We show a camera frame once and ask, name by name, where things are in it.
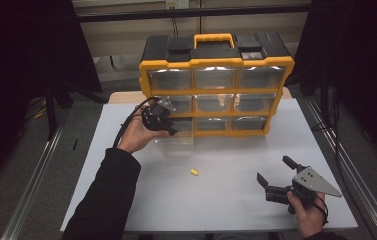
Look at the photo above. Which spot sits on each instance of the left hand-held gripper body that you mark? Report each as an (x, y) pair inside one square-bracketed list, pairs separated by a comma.
[(156, 118)]

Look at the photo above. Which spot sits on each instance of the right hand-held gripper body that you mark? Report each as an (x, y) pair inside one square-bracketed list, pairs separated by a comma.
[(309, 181)]

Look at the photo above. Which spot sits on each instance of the small clear plastic drawer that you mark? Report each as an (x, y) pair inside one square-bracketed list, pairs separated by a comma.
[(176, 141)]

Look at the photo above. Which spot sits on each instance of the small yellow capsule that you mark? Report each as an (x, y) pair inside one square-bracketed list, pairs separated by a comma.
[(194, 172)]

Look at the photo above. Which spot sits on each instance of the yellow black storage organizer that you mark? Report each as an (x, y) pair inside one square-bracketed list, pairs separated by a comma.
[(209, 53)]

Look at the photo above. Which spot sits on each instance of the person's left hand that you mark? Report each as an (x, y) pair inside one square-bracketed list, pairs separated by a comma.
[(136, 135)]

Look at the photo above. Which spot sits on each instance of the person's right hand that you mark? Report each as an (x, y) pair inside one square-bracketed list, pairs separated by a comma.
[(309, 220)]

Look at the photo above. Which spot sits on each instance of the wooden table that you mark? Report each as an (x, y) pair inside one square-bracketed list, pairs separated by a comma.
[(126, 97)]

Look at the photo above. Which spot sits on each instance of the group of clear organizer drawers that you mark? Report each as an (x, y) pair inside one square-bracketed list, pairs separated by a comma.
[(214, 78)]

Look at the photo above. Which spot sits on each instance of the small black floor item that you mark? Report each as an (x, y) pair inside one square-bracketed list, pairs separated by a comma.
[(75, 144)]

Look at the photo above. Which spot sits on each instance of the black metal stand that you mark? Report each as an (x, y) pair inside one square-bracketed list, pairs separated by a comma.
[(51, 113)]

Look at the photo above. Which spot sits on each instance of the black horizontal bar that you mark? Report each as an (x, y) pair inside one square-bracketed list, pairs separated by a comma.
[(126, 15)]

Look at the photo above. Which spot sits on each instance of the small yellow floor item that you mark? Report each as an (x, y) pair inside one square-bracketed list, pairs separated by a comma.
[(40, 114)]

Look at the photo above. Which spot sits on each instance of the dark curtain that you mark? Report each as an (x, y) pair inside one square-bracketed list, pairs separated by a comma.
[(16, 66), (359, 50)]

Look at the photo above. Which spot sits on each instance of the aluminium floor rail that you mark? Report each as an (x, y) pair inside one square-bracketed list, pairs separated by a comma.
[(352, 186), (32, 186)]

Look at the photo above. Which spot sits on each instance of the white wall socket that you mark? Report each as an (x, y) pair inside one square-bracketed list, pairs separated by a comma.
[(177, 4)]

